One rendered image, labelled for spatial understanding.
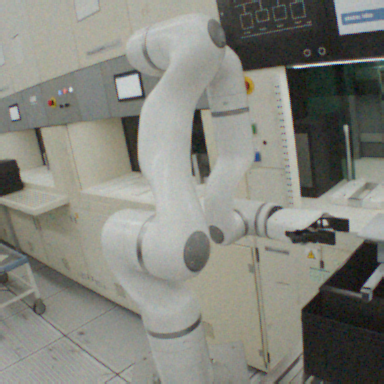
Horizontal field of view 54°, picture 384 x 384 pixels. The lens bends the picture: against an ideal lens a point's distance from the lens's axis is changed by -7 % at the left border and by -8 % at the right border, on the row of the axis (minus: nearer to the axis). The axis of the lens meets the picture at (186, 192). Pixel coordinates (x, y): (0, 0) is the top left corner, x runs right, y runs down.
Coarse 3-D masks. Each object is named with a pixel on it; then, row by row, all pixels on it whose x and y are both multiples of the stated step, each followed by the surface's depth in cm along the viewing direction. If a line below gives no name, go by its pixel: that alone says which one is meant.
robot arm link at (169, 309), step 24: (120, 216) 76; (144, 216) 73; (120, 240) 72; (120, 264) 75; (144, 288) 76; (168, 288) 77; (144, 312) 75; (168, 312) 73; (192, 312) 75; (168, 336) 74
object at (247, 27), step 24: (240, 0) 121; (264, 0) 115; (288, 0) 109; (312, 0) 104; (240, 24) 125; (264, 24) 118; (288, 24) 112; (312, 24) 107; (336, 24) 102; (360, 96) 190; (360, 120) 195; (360, 144) 197
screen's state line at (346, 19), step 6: (354, 12) 97; (360, 12) 96; (366, 12) 94; (372, 12) 93; (378, 12) 92; (342, 18) 100; (348, 18) 99; (354, 18) 97; (360, 18) 96; (366, 18) 95; (372, 18) 94; (378, 18) 93; (342, 24) 101
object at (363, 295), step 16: (368, 224) 74; (368, 240) 88; (352, 256) 83; (368, 256) 88; (336, 272) 78; (352, 272) 84; (368, 272) 89; (320, 288) 74; (336, 288) 72; (352, 288) 86; (368, 288) 66; (336, 304) 73; (352, 304) 70; (368, 304) 68; (336, 320) 74; (352, 320) 71; (368, 320) 69
